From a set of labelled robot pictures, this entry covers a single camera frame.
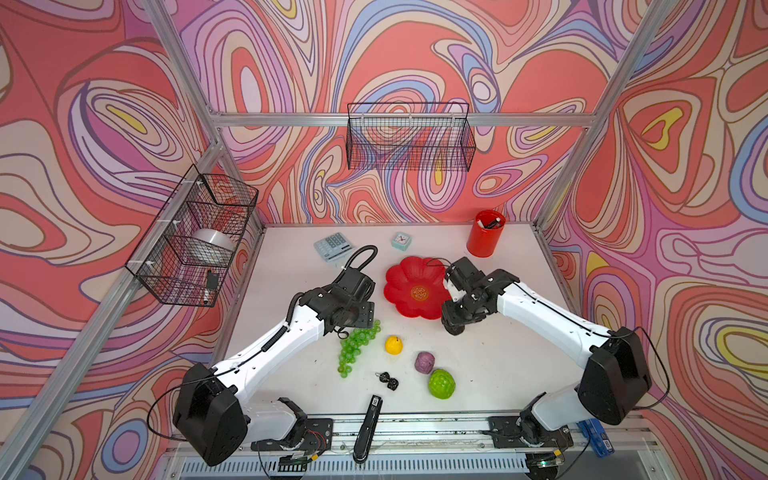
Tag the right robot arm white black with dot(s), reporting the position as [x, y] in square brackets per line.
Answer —
[615, 372]

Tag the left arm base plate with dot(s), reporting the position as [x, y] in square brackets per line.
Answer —
[310, 436]

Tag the black wire basket back wall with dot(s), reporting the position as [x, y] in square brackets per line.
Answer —
[409, 136]

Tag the black stapler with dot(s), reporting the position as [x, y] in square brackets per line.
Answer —
[366, 432]

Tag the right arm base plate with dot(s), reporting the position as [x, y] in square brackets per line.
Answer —
[512, 432]

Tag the black wire basket left wall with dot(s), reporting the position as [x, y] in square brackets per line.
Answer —
[185, 258]

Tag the red flower-shaped fruit bowl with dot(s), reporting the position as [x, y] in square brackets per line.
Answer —
[415, 287]

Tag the grey calculator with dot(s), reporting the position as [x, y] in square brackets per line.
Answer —
[333, 247]

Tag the yellow fake pear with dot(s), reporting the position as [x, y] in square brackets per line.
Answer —
[394, 345]

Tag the blue box at rail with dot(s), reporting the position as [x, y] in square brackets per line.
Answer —
[597, 437]

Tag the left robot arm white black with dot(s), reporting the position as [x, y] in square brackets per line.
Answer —
[212, 412]

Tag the purple fake fig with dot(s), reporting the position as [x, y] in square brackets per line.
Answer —
[424, 362]

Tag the green fake custard apple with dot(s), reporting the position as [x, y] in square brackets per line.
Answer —
[441, 384]

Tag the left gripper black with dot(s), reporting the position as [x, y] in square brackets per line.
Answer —
[367, 314]

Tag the black wire basket wall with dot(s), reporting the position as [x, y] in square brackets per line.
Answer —
[409, 136]
[185, 258]

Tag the black marker in cup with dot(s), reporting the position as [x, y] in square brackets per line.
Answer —
[493, 224]

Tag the small teal alarm clock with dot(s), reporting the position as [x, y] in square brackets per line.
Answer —
[401, 241]

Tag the green fake grape bunch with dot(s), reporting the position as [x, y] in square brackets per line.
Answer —
[351, 345]

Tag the white tape roll in basket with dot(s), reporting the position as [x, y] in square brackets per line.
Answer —
[211, 247]

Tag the small black key fob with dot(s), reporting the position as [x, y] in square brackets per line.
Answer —
[390, 382]

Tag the red cylindrical pen cup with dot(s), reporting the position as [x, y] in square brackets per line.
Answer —
[483, 242]

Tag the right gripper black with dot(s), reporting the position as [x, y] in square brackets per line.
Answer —
[451, 315]

